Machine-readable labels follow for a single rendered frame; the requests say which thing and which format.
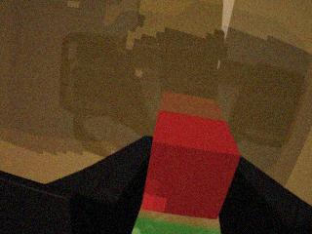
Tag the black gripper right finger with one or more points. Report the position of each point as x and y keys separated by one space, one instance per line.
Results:
x=257 y=204

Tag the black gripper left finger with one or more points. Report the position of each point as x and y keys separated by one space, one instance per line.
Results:
x=102 y=199

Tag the red block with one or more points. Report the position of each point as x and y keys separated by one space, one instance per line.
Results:
x=193 y=160

